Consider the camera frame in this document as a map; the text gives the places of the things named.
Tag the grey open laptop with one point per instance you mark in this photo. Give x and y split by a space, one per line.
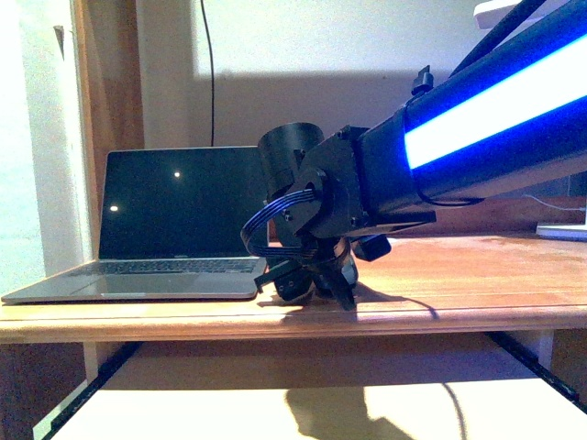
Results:
170 230

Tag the white desk lamp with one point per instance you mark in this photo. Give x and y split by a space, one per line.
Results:
487 15

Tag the pull-out keyboard tray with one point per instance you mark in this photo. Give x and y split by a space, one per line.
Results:
413 387

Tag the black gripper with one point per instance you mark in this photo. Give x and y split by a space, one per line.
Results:
282 151

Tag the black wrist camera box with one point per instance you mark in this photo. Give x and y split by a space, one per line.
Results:
370 248

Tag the wooden desk with hutch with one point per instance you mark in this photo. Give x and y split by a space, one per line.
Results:
433 286

